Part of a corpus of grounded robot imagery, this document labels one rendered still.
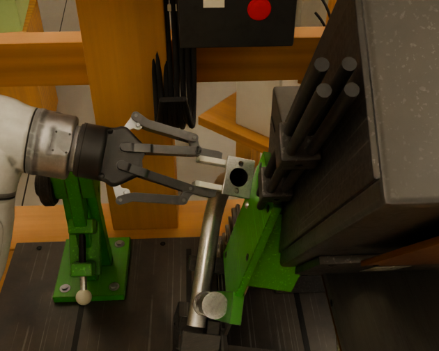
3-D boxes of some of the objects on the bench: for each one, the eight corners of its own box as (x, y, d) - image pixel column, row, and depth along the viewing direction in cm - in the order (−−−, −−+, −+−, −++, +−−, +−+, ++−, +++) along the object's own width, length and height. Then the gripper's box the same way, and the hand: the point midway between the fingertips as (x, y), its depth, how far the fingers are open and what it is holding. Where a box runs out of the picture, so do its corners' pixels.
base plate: (670, 420, 87) (677, 414, 85) (-48, 455, 83) (-52, 448, 81) (537, 231, 119) (541, 224, 118) (18, 248, 115) (16, 242, 114)
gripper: (63, 205, 71) (240, 235, 76) (86, 86, 73) (258, 122, 78) (66, 206, 79) (228, 233, 83) (87, 98, 81) (244, 130, 85)
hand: (219, 175), depth 80 cm, fingers closed on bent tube, 3 cm apart
